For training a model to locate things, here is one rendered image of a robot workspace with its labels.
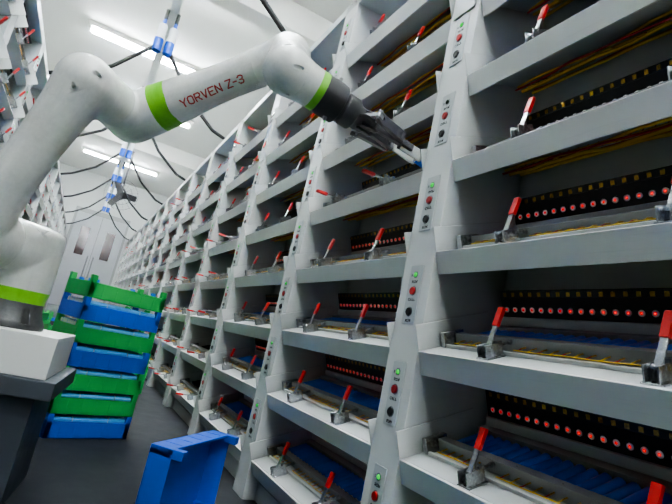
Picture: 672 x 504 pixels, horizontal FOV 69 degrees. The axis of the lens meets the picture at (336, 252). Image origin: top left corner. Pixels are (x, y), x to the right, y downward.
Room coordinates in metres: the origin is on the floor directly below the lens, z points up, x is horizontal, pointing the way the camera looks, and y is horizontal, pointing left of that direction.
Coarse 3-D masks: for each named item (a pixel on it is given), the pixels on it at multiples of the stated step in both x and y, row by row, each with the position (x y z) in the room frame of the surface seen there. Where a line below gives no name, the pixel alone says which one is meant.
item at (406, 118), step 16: (432, 96) 1.05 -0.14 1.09; (400, 112) 1.19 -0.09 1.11; (416, 112) 1.11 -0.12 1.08; (432, 112) 1.06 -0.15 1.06; (416, 128) 1.27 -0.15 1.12; (336, 144) 1.59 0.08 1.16; (352, 144) 1.39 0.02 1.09; (368, 144) 1.32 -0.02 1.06; (416, 144) 1.36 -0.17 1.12; (336, 160) 1.49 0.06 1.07; (352, 160) 1.60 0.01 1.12; (368, 160) 1.56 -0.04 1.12
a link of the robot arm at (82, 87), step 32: (64, 64) 0.96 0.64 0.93; (96, 64) 0.98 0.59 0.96; (64, 96) 0.97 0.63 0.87; (96, 96) 1.00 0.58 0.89; (128, 96) 1.07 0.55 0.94; (32, 128) 0.99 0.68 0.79; (64, 128) 1.01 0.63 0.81; (0, 160) 1.00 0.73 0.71; (32, 160) 1.01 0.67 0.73; (0, 192) 1.01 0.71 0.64; (32, 192) 1.06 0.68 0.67; (0, 224) 1.04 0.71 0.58; (0, 256) 1.09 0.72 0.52
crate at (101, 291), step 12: (72, 276) 1.87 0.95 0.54; (96, 276) 1.75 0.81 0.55; (72, 288) 1.84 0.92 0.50; (84, 288) 1.77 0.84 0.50; (96, 288) 1.76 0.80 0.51; (108, 288) 1.79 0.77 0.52; (120, 288) 1.83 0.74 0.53; (108, 300) 1.80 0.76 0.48; (120, 300) 1.84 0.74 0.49; (132, 300) 1.87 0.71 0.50; (144, 300) 1.91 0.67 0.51; (156, 300) 1.94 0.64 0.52
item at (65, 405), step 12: (60, 396) 1.76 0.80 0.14; (132, 396) 1.96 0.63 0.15; (48, 408) 1.76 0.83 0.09; (60, 408) 1.77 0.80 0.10; (72, 408) 1.80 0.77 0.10; (84, 408) 1.83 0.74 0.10; (96, 408) 1.86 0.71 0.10; (108, 408) 1.89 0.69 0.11; (120, 408) 1.93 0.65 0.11; (132, 408) 1.96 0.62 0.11
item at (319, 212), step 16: (416, 176) 1.05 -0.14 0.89; (368, 192) 1.24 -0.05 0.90; (384, 192) 1.17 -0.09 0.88; (400, 192) 1.12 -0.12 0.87; (416, 192) 1.06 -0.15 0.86; (320, 208) 1.50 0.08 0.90; (336, 208) 1.41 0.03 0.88; (352, 208) 1.32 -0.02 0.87; (368, 208) 1.26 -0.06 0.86; (384, 208) 1.43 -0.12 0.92; (400, 208) 1.38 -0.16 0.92
